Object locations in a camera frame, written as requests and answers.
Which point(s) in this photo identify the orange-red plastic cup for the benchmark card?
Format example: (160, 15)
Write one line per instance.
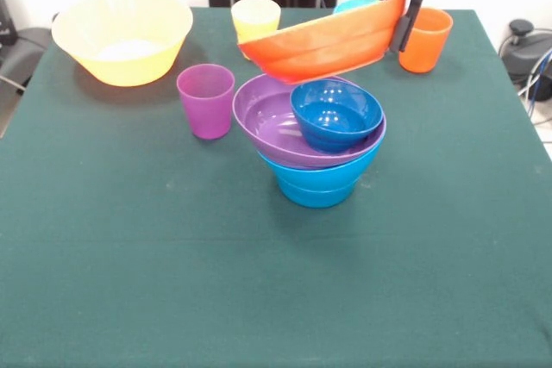
(427, 49)

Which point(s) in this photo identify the orange shallow plastic bowl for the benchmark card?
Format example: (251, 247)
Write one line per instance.
(328, 49)

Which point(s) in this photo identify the small dark blue bowl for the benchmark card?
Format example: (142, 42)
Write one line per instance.
(336, 116)

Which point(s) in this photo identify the small cyan plastic bowl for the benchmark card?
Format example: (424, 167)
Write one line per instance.
(351, 6)

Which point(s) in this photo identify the large purple plastic bowl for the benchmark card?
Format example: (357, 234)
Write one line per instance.
(263, 122)

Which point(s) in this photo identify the small light blue bowl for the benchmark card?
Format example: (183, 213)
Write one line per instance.
(319, 201)

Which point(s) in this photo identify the medium light blue bowl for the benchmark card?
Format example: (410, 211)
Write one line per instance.
(319, 180)

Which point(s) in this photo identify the purple plastic cup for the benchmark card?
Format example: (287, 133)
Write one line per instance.
(207, 105)

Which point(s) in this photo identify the dark green tablecloth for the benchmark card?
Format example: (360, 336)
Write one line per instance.
(276, 277)

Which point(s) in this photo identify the large yellow plastic bowl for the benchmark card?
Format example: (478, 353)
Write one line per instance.
(121, 27)

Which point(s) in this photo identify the yellow plastic cup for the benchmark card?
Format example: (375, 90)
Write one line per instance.
(245, 52)
(254, 16)

